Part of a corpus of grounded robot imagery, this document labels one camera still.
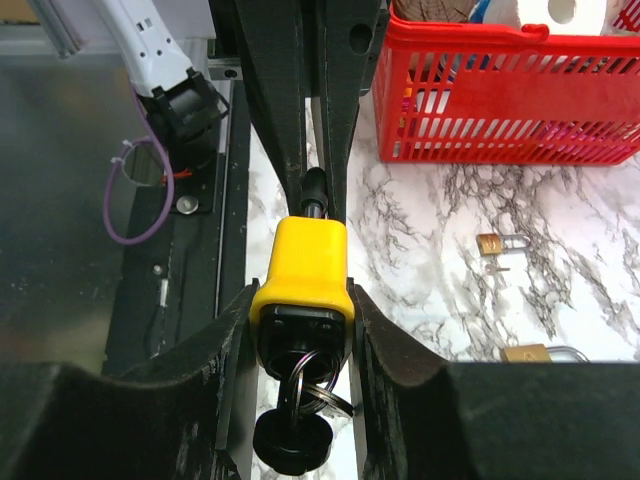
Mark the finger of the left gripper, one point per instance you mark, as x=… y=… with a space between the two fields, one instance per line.
x=348 y=41
x=268 y=37

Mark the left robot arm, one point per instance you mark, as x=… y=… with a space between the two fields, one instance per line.
x=304 y=66

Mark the large brass padlock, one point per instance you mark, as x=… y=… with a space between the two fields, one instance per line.
x=539 y=353

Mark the small padlock key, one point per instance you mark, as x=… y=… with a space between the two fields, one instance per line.
x=491 y=269

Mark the brown round item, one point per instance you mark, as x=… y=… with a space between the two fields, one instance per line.
x=449 y=11

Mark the yellow black padlock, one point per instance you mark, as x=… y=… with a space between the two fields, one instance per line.
x=302 y=321

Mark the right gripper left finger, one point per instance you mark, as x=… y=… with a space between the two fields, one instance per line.
x=185 y=414

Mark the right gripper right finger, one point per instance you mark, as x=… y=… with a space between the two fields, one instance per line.
x=420 y=416

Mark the small brass padlock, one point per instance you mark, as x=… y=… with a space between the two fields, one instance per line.
x=494 y=244

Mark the red plastic basket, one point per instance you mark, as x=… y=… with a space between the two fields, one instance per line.
x=489 y=94

